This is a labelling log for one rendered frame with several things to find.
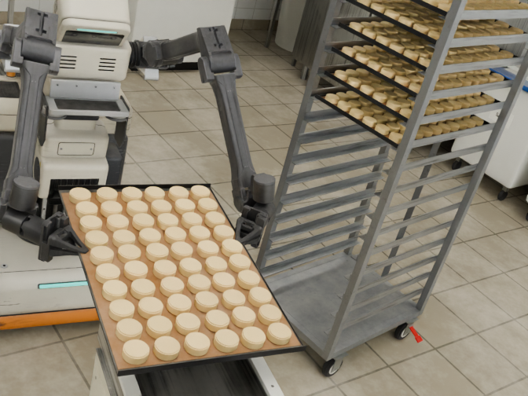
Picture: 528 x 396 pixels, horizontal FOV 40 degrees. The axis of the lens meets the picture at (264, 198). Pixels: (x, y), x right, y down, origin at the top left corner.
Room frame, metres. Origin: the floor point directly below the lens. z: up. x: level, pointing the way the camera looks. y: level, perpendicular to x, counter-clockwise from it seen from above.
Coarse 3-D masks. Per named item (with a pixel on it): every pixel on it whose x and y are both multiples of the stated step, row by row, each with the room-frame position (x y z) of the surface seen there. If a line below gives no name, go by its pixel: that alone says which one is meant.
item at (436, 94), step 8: (512, 80) 2.66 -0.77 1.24; (456, 88) 2.38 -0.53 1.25; (464, 88) 2.42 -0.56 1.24; (472, 88) 2.46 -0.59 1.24; (480, 88) 2.50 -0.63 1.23; (488, 88) 2.54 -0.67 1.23; (496, 88) 2.59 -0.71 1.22; (416, 96) 2.21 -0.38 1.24; (432, 96) 2.28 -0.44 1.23; (440, 96) 2.31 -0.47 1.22; (448, 96) 2.35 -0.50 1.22
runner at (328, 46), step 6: (330, 42) 2.50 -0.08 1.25; (336, 42) 2.52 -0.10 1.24; (342, 42) 2.55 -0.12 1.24; (348, 42) 2.57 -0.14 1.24; (354, 42) 2.60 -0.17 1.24; (360, 42) 2.62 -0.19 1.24; (366, 42) 2.65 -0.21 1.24; (324, 48) 2.48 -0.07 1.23; (330, 48) 2.50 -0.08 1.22; (336, 48) 2.53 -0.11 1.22; (342, 48) 2.55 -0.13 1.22
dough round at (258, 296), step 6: (252, 288) 1.30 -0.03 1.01; (258, 288) 1.30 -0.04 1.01; (264, 288) 1.31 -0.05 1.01; (252, 294) 1.28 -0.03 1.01; (258, 294) 1.29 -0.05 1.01; (264, 294) 1.29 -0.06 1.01; (270, 294) 1.30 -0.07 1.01; (252, 300) 1.27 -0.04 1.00; (258, 300) 1.27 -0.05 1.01; (264, 300) 1.27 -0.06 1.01; (258, 306) 1.26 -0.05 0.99
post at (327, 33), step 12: (336, 0) 2.48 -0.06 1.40; (336, 12) 2.49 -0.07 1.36; (324, 24) 2.50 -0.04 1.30; (324, 36) 2.49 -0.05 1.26; (324, 60) 2.50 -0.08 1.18; (312, 72) 2.49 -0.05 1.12; (312, 84) 2.48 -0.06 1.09; (300, 108) 2.50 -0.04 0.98; (300, 120) 2.49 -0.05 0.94; (300, 132) 2.49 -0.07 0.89; (300, 144) 2.50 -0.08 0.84; (288, 156) 2.49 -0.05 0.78; (288, 168) 2.48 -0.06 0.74; (276, 192) 2.50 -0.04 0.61; (276, 204) 2.49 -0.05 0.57; (264, 240) 2.49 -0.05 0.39; (264, 252) 2.48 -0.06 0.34; (264, 264) 2.50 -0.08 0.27
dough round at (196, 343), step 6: (186, 336) 1.10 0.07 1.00; (192, 336) 1.10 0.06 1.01; (198, 336) 1.10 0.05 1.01; (204, 336) 1.11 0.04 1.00; (186, 342) 1.08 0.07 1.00; (192, 342) 1.09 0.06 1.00; (198, 342) 1.09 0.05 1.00; (204, 342) 1.09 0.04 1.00; (186, 348) 1.08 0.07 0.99; (192, 348) 1.07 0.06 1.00; (198, 348) 1.07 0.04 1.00; (204, 348) 1.08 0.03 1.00; (192, 354) 1.07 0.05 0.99; (198, 354) 1.07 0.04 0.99
